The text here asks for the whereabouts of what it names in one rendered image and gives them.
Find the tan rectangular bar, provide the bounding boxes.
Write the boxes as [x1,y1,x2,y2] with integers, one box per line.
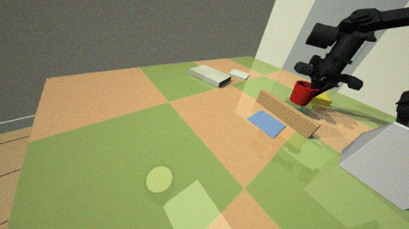
[256,89,321,139]

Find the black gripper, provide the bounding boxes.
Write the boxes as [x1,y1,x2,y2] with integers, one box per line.
[294,51,363,97]

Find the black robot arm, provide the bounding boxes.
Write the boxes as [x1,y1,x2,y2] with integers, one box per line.
[305,7,409,128]

